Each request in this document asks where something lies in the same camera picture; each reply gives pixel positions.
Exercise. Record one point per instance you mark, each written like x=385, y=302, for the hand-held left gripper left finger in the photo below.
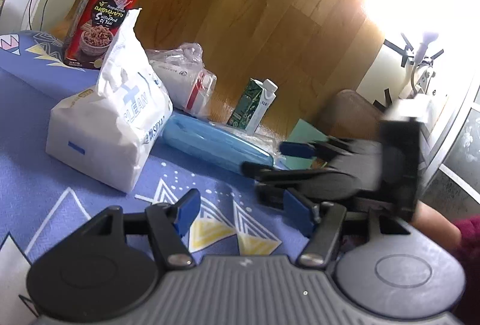
x=188, y=211

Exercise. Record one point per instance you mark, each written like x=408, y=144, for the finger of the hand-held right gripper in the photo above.
x=296, y=148
x=270, y=173

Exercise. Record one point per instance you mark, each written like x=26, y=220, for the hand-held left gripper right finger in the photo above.
x=299, y=213

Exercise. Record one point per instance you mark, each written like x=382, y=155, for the blue plastic packet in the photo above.
x=202, y=139

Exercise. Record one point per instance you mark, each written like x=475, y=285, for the person's right forearm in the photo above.
x=437, y=229

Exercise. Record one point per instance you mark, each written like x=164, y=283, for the green and white drink carton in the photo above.
x=251, y=103

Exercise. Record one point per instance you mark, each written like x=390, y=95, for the brown chair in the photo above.
x=348, y=111

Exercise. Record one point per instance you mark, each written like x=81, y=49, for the black tape strip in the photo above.
x=385, y=100
x=395, y=47

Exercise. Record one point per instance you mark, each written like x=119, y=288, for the large white tissue pack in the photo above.
x=101, y=130

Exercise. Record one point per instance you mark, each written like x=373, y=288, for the plastic-wrapped disposable cups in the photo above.
x=180, y=81

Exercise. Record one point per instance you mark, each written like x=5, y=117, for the printed blue tablecloth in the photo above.
x=37, y=103

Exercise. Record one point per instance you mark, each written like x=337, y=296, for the red snack box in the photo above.
x=112, y=10

